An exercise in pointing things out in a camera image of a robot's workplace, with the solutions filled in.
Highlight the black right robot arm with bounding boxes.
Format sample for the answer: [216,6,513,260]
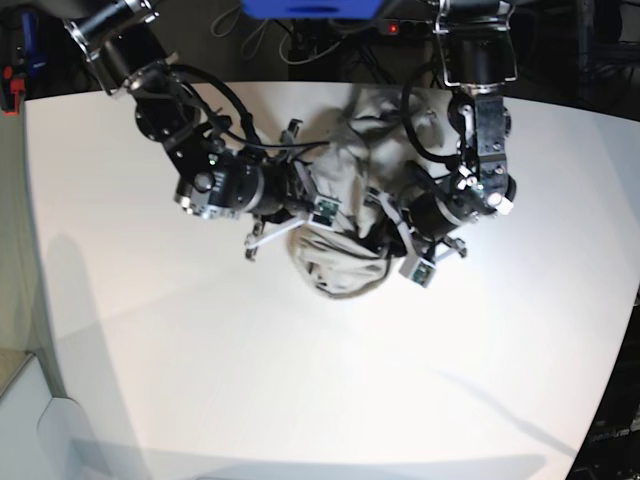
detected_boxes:
[38,1,322,260]

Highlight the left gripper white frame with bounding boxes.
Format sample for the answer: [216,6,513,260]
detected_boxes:
[364,188,468,263]

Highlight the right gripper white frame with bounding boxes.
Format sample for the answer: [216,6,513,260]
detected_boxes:
[245,119,312,261]

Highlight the grey t-shirt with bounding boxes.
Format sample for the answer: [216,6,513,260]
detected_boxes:
[284,84,451,301]

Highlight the blue box at top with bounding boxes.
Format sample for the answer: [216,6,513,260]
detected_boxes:
[241,0,383,20]

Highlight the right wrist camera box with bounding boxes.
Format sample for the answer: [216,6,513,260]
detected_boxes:
[308,195,341,230]

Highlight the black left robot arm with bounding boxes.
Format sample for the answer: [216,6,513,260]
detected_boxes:
[378,1,517,270]

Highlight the white cable on floor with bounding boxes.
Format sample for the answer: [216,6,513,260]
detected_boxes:
[277,29,346,65]

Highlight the red and black clamp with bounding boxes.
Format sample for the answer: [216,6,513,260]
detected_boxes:
[1,65,25,116]

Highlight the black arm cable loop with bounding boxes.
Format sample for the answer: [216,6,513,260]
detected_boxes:
[399,82,461,164]
[169,63,261,151]

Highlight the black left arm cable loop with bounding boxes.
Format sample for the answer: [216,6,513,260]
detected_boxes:
[399,82,461,164]

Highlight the black power strip red switch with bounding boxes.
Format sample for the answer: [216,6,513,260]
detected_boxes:
[377,18,434,39]

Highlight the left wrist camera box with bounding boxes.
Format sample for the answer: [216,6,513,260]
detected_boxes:
[399,255,436,288]

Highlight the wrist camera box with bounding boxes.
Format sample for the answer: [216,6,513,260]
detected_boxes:
[399,255,436,288]
[308,195,341,230]

